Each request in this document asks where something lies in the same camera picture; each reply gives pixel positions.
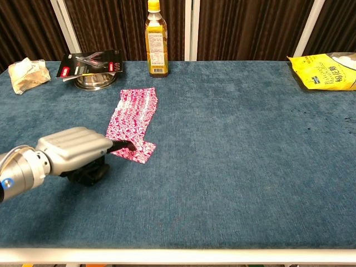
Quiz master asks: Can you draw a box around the white slanted frame post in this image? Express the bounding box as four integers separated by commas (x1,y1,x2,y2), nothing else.
50,0,82,54
293,0,327,58

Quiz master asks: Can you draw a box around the black tool blister package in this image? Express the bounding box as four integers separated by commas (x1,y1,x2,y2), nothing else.
56,49,123,82

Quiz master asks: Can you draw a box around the yellow marshmallow snack bag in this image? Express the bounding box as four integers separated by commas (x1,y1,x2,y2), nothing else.
286,52,356,91

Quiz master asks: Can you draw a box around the yellow tea bottle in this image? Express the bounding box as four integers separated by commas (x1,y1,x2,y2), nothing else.
145,0,170,78

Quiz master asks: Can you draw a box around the white upright frame post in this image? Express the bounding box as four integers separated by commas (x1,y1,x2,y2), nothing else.
184,0,201,62

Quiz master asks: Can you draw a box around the pink patterned cloth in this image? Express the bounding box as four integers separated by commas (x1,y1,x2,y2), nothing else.
105,87,160,146

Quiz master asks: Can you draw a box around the blue textured table cloth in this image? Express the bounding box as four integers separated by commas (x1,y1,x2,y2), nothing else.
0,60,356,250

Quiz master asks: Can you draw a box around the stainless steel bowl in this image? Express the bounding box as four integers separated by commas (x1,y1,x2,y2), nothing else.
73,72,118,92

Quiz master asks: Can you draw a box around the white table frame edge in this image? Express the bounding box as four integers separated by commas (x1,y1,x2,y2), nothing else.
0,247,356,265

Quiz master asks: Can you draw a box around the crumpled beige paper bag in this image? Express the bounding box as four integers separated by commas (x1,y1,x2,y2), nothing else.
7,57,52,95

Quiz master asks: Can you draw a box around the brown pleated curtain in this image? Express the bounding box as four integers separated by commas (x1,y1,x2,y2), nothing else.
0,0,356,73

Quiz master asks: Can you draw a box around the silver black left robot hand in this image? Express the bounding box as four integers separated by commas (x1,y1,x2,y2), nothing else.
35,126,137,187

